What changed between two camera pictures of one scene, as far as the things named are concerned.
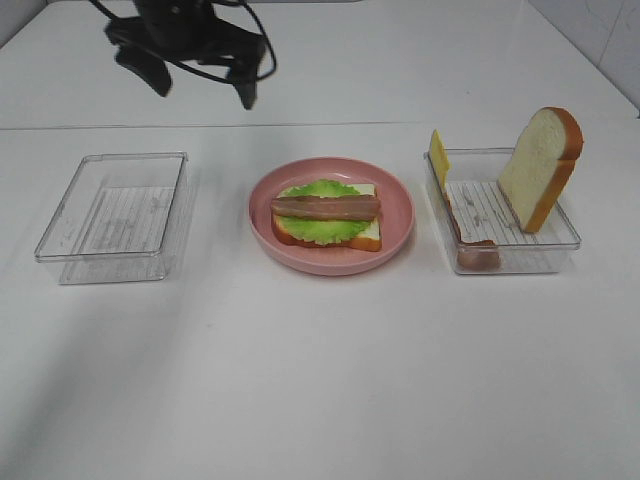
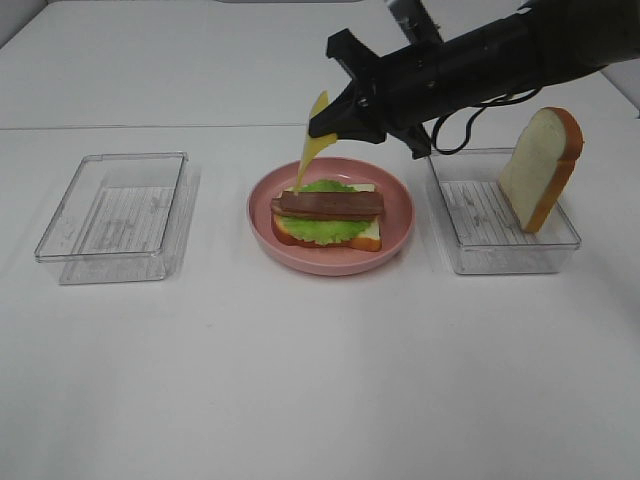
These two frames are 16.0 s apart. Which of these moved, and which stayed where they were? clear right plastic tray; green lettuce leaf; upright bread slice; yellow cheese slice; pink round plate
Moved: yellow cheese slice
Stayed: green lettuce leaf; upright bread slice; pink round plate; clear right plastic tray
